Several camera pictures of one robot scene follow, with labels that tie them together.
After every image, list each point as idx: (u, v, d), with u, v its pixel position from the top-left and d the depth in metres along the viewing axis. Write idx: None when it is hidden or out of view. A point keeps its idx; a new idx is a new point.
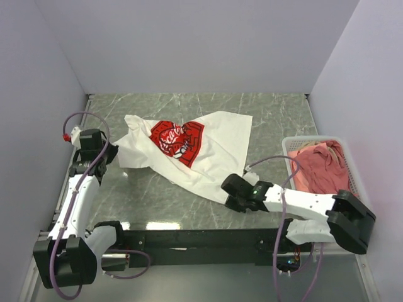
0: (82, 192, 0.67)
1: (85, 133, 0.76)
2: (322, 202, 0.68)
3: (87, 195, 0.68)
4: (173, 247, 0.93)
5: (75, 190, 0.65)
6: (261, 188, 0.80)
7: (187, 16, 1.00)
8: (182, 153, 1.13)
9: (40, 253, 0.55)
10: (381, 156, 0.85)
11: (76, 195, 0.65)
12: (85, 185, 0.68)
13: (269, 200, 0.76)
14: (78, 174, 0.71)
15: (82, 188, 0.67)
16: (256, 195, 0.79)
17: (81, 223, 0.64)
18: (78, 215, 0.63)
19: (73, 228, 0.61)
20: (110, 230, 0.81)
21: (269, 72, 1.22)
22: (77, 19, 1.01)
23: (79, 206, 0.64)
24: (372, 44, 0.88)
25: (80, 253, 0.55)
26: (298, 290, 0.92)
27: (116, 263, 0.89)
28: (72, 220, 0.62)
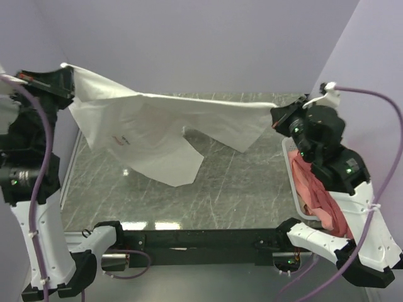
0: (45, 233, 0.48)
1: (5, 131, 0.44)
2: (393, 251, 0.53)
3: (52, 226, 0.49)
4: (173, 247, 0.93)
5: (32, 235, 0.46)
6: (357, 171, 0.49)
7: (184, 15, 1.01)
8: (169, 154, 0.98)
9: (30, 296, 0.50)
10: (380, 157, 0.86)
11: (38, 240, 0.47)
12: (43, 218, 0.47)
13: (356, 201, 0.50)
14: (21, 203, 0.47)
15: (39, 225, 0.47)
16: (346, 174, 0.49)
17: (63, 257, 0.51)
18: (55, 262, 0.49)
19: (58, 275, 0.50)
20: (110, 229, 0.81)
21: (269, 71, 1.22)
22: (75, 17, 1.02)
23: (51, 251, 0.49)
24: (371, 44, 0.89)
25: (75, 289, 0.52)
26: (299, 290, 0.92)
27: (116, 263, 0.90)
28: (51, 268, 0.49)
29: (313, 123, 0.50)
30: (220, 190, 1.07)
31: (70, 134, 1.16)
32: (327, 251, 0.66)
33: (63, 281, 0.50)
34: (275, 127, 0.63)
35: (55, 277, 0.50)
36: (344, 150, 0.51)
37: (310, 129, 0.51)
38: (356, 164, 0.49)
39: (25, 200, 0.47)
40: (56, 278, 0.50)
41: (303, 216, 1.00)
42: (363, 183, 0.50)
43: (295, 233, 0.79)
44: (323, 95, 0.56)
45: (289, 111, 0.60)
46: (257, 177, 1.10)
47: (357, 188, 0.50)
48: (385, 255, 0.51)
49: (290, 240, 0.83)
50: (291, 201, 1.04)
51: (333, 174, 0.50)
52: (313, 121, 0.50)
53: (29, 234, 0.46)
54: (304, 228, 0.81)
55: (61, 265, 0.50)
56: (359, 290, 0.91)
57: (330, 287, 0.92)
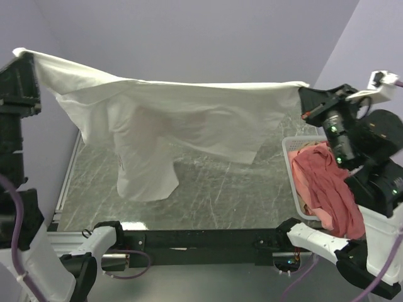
0: (38, 271, 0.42)
1: None
2: None
3: (42, 258, 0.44)
4: (173, 247, 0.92)
5: (21, 277, 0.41)
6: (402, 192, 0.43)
7: (184, 16, 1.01)
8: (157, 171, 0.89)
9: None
10: None
11: (29, 279, 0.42)
12: (30, 260, 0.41)
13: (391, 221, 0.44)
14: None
15: (28, 266, 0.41)
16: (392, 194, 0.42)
17: (58, 280, 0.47)
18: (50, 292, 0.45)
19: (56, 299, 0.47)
20: (110, 231, 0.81)
21: (269, 72, 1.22)
22: (75, 17, 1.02)
23: (45, 284, 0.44)
24: (371, 44, 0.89)
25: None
26: (300, 290, 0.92)
27: (116, 264, 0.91)
28: (49, 295, 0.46)
29: (374, 139, 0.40)
30: (220, 190, 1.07)
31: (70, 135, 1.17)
32: (328, 251, 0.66)
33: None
34: (305, 117, 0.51)
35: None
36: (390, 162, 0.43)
37: (363, 142, 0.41)
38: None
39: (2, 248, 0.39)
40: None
41: (303, 216, 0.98)
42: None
43: (295, 233, 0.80)
44: (376, 89, 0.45)
45: (327, 100, 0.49)
46: (256, 177, 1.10)
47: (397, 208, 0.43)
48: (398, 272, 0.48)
49: (291, 241, 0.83)
50: (291, 201, 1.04)
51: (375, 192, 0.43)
52: (374, 137, 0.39)
53: (18, 276, 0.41)
54: (304, 228, 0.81)
55: (58, 289, 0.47)
56: (359, 290, 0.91)
57: (330, 286, 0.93)
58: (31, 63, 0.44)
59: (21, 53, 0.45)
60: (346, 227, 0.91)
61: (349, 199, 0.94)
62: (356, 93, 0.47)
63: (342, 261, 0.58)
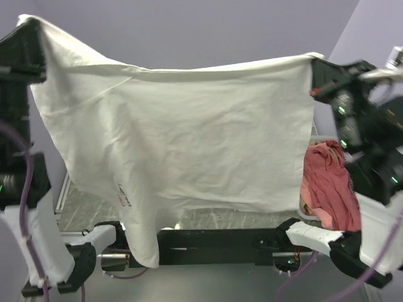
0: (40, 236, 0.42)
1: None
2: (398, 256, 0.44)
3: (46, 226, 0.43)
4: (174, 247, 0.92)
5: (24, 241, 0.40)
6: None
7: None
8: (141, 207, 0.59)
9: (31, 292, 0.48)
10: None
11: (31, 246, 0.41)
12: (36, 223, 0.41)
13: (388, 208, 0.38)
14: (9, 209, 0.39)
15: (33, 228, 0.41)
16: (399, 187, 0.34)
17: (60, 251, 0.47)
18: (52, 262, 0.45)
19: (55, 272, 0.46)
20: (110, 229, 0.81)
21: None
22: None
23: (46, 252, 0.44)
24: None
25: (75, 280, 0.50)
26: (300, 290, 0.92)
27: (116, 264, 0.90)
28: (50, 266, 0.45)
29: (379, 120, 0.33)
30: None
31: None
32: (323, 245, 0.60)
33: (63, 278, 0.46)
34: (312, 95, 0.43)
35: (53, 275, 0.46)
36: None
37: (374, 130, 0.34)
38: None
39: (11, 207, 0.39)
40: (56, 277, 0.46)
41: (303, 216, 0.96)
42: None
43: (293, 230, 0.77)
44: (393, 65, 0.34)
45: (339, 77, 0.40)
46: None
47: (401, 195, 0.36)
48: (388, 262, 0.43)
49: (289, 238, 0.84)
50: None
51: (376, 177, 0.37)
52: (381, 118, 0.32)
53: (22, 240, 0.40)
54: (301, 225, 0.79)
55: (59, 262, 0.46)
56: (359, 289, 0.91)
57: (330, 285, 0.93)
58: (36, 28, 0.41)
59: (26, 20, 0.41)
60: (346, 226, 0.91)
61: (349, 199, 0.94)
62: (374, 70, 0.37)
63: (334, 249, 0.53)
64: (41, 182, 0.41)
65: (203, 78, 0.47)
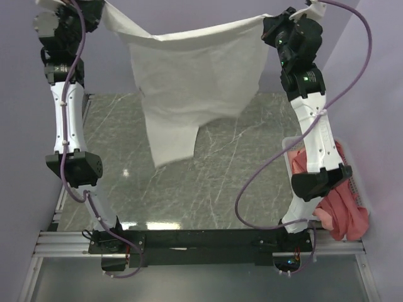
0: (71, 106, 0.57)
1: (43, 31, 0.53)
2: (332, 156, 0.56)
3: (77, 107, 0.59)
4: (173, 247, 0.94)
5: (62, 103, 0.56)
6: (313, 82, 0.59)
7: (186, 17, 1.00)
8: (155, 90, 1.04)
9: (51, 165, 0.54)
10: (380, 156, 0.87)
11: (65, 109, 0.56)
12: (72, 94, 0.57)
13: (305, 104, 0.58)
14: (60, 83, 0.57)
15: (68, 99, 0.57)
16: (304, 83, 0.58)
17: (80, 134, 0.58)
18: (76, 131, 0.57)
19: (74, 142, 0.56)
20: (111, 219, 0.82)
21: (269, 72, 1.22)
22: None
23: (73, 119, 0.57)
24: (372, 43, 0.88)
25: (85, 164, 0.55)
26: (299, 290, 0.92)
27: (117, 263, 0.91)
28: (72, 134, 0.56)
29: (296, 34, 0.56)
30: (220, 190, 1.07)
31: None
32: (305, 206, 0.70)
33: (79, 147, 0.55)
34: (263, 38, 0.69)
35: (73, 142, 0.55)
36: (310, 65, 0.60)
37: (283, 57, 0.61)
38: (313, 76, 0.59)
39: (60, 81, 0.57)
40: (75, 144, 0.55)
41: None
42: (317, 93, 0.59)
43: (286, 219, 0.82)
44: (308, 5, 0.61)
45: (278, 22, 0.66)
46: (257, 177, 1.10)
47: (310, 94, 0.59)
48: (321, 157, 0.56)
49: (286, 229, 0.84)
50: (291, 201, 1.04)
51: (294, 83, 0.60)
52: (296, 33, 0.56)
53: (60, 102, 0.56)
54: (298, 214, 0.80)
55: (79, 135, 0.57)
56: (358, 289, 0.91)
57: (330, 286, 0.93)
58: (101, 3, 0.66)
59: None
60: (346, 227, 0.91)
61: (349, 199, 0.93)
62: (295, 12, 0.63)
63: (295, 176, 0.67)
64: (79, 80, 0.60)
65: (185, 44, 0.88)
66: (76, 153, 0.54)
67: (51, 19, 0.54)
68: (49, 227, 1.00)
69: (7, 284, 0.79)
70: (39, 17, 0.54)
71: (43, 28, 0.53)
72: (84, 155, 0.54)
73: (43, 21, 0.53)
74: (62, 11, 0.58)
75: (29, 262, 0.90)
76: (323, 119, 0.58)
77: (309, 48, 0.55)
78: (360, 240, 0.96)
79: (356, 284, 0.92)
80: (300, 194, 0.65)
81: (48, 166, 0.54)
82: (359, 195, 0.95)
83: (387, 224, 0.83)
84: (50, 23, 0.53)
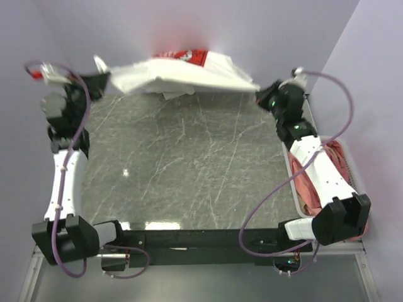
0: (71, 170, 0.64)
1: (51, 107, 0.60)
2: (340, 187, 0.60)
3: (75, 173, 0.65)
4: (173, 247, 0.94)
5: (62, 168, 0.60)
6: (305, 129, 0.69)
7: (186, 17, 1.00)
8: (188, 59, 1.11)
9: (39, 235, 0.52)
10: (379, 156, 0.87)
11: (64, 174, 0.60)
12: (73, 161, 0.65)
13: (300, 146, 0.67)
14: (63, 151, 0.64)
15: (70, 165, 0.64)
16: (295, 132, 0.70)
17: (75, 200, 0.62)
18: (72, 195, 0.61)
19: (69, 206, 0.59)
20: (111, 229, 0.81)
21: (269, 72, 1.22)
22: (77, 22, 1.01)
23: (70, 184, 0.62)
24: (371, 43, 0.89)
25: (77, 231, 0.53)
26: (300, 290, 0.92)
27: (117, 263, 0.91)
28: (67, 199, 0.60)
29: (283, 95, 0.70)
30: (220, 190, 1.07)
31: None
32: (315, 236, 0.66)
33: (72, 212, 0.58)
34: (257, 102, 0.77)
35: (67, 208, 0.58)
36: (298, 119, 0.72)
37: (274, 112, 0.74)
38: (303, 125, 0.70)
39: (64, 149, 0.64)
40: (69, 209, 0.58)
41: (303, 216, 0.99)
42: (310, 135, 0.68)
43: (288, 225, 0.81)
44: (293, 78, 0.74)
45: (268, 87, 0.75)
46: (257, 177, 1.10)
47: (304, 136, 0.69)
48: (330, 187, 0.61)
49: (288, 236, 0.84)
50: (291, 201, 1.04)
51: (287, 133, 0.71)
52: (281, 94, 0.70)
53: (60, 167, 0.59)
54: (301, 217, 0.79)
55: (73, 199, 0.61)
56: (358, 289, 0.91)
57: (330, 286, 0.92)
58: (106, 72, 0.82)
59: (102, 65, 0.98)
60: None
61: None
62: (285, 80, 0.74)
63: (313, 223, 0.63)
64: (83, 150, 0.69)
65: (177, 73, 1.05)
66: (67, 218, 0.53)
67: (57, 100, 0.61)
68: None
69: (7, 284, 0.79)
70: (46, 99, 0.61)
71: (51, 109, 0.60)
72: (77, 221, 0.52)
73: (49, 104, 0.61)
74: (69, 86, 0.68)
75: (29, 262, 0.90)
76: (321, 154, 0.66)
77: (295, 104, 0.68)
78: (360, 240, 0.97)
79: (356, 284, 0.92)
80: (320, 238, 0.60)
81: (34, 238, 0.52)
82: None
83: (386, 225, 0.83)
84: (55, 104, 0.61)
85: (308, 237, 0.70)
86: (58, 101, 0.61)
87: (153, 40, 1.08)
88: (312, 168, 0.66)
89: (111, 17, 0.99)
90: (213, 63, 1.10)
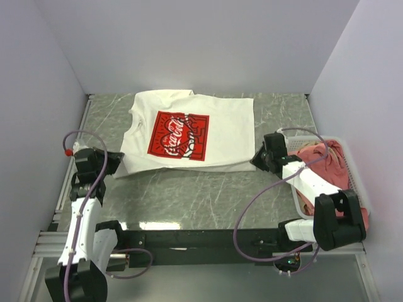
0: (86, 216, 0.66)
1: (80, 157, 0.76)
2: (325, 187, 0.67)
3: (91, 218, 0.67)
4: (174, 247, 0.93)
5: (79, 214, 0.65)
6: (289, 157, 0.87)
7: (186, 17, 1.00)
8: (192, 151, 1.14)
9: (52, 280, 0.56)
10: (380, 158, 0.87)
11: (80, 219, 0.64)
12: (87, 207, 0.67)
13: (287, 167, 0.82)
14: (80, 199, 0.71)
15: (85, 211, 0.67)
16: (283, 160, 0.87)
17: (90, 245, 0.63)
18: (85, 241, 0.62)
19: (82, 251, 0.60)
20: (112, 236, 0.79)
21: (269, 72, 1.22)
22: (77, 22, 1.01)
23: (84, 229, 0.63)
24: (371, 44, 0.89)
25: (88, 276, 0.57)
26: (300, 290, 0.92)
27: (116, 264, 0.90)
28: (80, 244, 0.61)
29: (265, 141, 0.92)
30: (220, 190, 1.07)
31: (70, 134, 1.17)
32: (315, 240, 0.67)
33: (84, 257, 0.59)
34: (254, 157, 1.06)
35: (80, 253, 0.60)
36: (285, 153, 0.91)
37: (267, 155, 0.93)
38: (289, 156, 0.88)
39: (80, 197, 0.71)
40: (82, 254, 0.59)
41: (303, 216, 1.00)
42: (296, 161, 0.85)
43: (288, 226, 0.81)
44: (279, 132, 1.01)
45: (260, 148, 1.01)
46: (257, 177, 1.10)
47: (290, 161, 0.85)
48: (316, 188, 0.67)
49: (288, 235, 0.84)
50: (291, 201, 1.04)
51: (277, 164, 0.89)
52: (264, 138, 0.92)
53: (77, 213, 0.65)
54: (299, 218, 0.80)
55: (87, 245, 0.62)
56: (358, 289, 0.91)
57: (330, 286, 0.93)
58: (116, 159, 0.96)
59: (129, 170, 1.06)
60: None
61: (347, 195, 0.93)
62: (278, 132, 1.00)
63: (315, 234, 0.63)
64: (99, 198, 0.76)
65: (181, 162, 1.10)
66: (79, 266, 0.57)
67: (85, 153, 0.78)
68: (48, 227, 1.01)
69: (8, 284, 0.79)
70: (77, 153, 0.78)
71: (79, 158, 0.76)
72: (89, 266, 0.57)
73: (79, 155, 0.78)
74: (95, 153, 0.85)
75: (29, 262, 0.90)
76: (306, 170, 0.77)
77: (276, 141, 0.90)
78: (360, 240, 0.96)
79: (356, 284, 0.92)
80: (323, 242, 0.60)
81: (48, 282, 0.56)
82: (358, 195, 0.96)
83: (386, 226, 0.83)
84: (83, 155, 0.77)
85: (308, 239, 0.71)
86: (88, 150, 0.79)
87: (154, 42, 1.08)
88: (299, 182, 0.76)
89: (111, 17, 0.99)
90: (216, 148, 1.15)
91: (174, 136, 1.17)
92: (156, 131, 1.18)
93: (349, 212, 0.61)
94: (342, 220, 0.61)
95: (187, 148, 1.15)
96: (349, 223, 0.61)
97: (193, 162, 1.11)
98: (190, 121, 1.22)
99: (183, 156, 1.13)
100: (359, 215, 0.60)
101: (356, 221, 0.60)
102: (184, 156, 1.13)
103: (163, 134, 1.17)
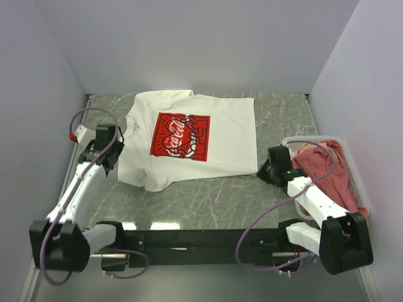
0: (86, 180, 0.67)
1: (101, 126, 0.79)
2: (332, 209, 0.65)
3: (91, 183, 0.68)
4: (174, 247, 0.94)
5: (80, 177, 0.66)
6: (295, 172, 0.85)
7: (186, 17, 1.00)
8: (194, 151, 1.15)
9: (36, 233, 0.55)
10: (380, 157, 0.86)
11: (80, 182, 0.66)
12: (90, 172, 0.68)
13: (293, 183, 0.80)
14: (85, 163, 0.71)
15: (87, 176, 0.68)
16: (288, 175, 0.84)
17: (81, 211, 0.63)
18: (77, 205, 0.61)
19: (72, 213, 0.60)
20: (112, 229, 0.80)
21: (269, 72, 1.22)
22: (77, 21, 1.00)
23: (80, 194, 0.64)
24: (372, 43, 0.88)
25: (70, 241, 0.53)
26: (299, 290, 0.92)
27: (116, 264, 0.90)
28: (72, 206, 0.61)
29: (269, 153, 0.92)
30: (220, 190, 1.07)
31: None
32: (316, 244, 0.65)
33: (71, 219, 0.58)
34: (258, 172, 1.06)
35: (68, 214, 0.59)
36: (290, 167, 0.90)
37: (272, 168, 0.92)
38: (294, 170, 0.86)
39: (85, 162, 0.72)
40: (70, 216, 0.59)
41: (303, 216, 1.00)
42: (301, 175, 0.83)
43: (290, 229, 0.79)
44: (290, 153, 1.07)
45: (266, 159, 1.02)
46: (257, 177, 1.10)
47: (295, 177, 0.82)
48: (323, 210, 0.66)
49: (288, 236, 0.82)
50: (292, 201, 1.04)
51: (282, 178, 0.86)
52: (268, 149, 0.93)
53: (79, 175, 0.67)
54: (301, 224, 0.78)
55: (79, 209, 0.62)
56: (358, 290, 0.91)
57: (330, 286, 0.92)
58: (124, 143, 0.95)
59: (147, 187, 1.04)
60: None
61: (349, 199, 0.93)
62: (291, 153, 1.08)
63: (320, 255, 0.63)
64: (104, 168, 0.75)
65: (184, 167, 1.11)
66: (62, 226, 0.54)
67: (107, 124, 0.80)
68: None
69: (7, 284, 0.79)
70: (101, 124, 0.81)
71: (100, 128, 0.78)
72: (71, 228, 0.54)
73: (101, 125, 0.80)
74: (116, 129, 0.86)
75: (29, 263, 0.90)
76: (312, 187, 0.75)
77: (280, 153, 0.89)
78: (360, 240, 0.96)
79: (356, 284, 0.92)
80: (329, 268, 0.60)
81: (30, 235, 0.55)
82: (359, 195, 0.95)
83: (386, 226, 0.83)
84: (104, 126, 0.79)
85: (308, 245, 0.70)
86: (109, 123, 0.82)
87: (154, 41, 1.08)
88: (305, 199, 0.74)
89: (110, 17, 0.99)
90: (217, 148, 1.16)
91: (175, 137, 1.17)
92: (157, 131, 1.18)
93: (356, 236, 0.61)
94: (349, 243, 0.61)
95: (189, 150, 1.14)
96: (356, 246, 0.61)
97: (195, 162, 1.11)
98: (191, 122, 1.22)
99: (185, 156, 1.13)
100: (368, 240, 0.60)
101: (364, 246, 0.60)
102: (186, 156, 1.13)
103: (164, 135, 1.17)
